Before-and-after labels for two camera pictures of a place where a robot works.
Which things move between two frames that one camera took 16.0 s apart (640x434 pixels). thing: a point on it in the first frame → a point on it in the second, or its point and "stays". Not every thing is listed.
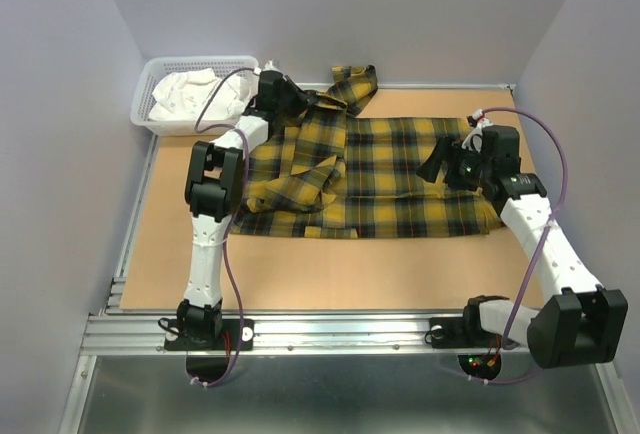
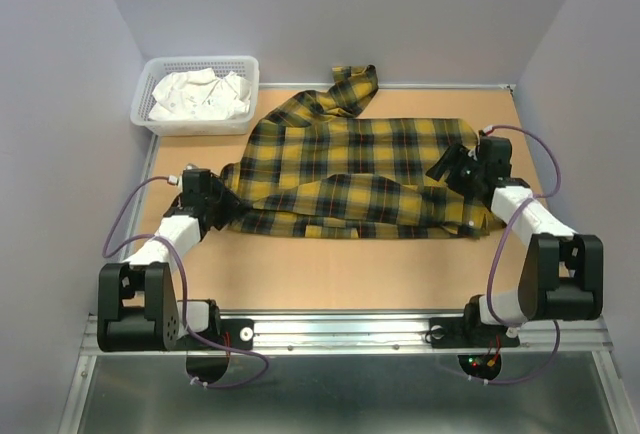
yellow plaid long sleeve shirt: [320, 172] stays
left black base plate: [174, 341] stays
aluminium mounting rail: [280, 334] stays
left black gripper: [307, 99] → [234, 202]
